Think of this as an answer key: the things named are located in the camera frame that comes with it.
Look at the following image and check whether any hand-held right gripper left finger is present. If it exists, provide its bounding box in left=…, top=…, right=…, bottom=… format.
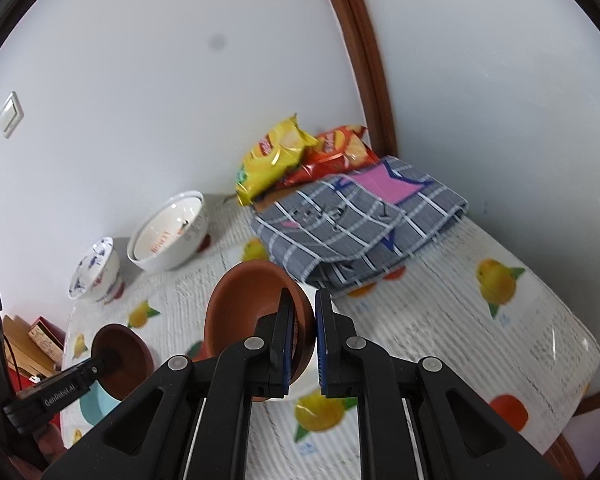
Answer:
left=40, top=287, right=297, bottom=480

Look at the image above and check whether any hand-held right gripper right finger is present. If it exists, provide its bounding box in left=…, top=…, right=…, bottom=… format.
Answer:
left=314, top=286, right=563, bottom=480

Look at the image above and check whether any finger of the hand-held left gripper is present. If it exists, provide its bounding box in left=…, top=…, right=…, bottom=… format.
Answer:
left=75, top=347, right=123, bottom=387

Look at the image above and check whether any small brown bowl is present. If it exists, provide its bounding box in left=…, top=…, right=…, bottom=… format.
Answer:
left=204, top=260, right=316, bottom=403
left=91, top=323, right=155, bottom=402

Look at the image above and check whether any person's left hand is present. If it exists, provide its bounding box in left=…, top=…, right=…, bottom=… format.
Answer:
left=10, top=422, right=70, bottom=476

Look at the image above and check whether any blue plate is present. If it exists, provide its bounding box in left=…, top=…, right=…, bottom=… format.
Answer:
left=79, top=380, right=123, bottom=426

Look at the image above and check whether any plain white bowl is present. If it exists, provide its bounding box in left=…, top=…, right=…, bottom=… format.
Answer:
left=250, top=367, right=326, bottom=406

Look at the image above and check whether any red patterned box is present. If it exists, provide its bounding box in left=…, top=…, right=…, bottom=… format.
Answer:
left=29, top=316, right=67, bottom=368

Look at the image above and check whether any tan wooden box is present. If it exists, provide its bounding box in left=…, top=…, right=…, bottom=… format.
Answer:
left=2, top=314, right=56, bottom=378

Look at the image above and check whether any blue patterned white bowl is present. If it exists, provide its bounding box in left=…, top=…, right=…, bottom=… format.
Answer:
left=68, top=237, right=126, bottom=305

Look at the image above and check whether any grey checked cloth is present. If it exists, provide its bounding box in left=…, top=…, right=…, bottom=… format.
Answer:
left=252, top=156, right=470, bottom=297

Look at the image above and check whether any fruit printed tablecloth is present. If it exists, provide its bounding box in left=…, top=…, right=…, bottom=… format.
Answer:
left=60, top=192, right=600, bottom=480

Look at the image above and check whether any large white printed bowl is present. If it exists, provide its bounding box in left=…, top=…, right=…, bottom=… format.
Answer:
left=126, top=190, right=211, bottom=273

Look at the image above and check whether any yellow chip bag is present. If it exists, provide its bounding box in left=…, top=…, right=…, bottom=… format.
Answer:
left=235, top=112, right=318, bottom=206

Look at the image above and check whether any red chip bag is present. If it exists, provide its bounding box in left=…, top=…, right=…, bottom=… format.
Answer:
left=275, top=125, right=383, bottom=191

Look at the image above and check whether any brown wooden baseboard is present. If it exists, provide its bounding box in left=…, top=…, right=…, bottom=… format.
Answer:
left=555, top=385, right=600, bottom=480

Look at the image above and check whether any white light switch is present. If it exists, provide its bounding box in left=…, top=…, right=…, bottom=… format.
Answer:
left=0, top=91, right=26, bottom=139

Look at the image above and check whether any brown wooden door frame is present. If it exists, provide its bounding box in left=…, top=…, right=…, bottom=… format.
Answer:
left=315, top=0, right=401, bottom=161

